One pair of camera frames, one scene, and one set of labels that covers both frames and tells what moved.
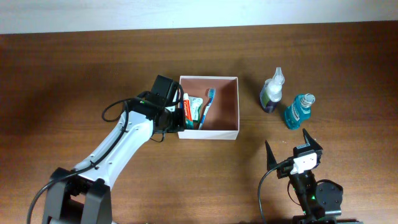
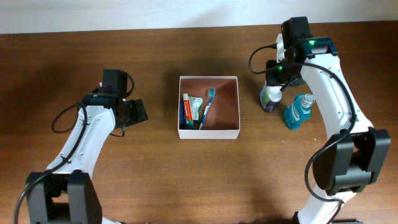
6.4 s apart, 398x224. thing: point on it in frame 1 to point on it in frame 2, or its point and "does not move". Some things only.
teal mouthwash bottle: (299, 110) does not move
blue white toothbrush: (211, 92) does not move
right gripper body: (284, 170) to (289, 76)
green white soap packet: (195, 103) does not move
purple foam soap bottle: (271, 92) does not move
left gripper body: (175, 121) to (135, 113)
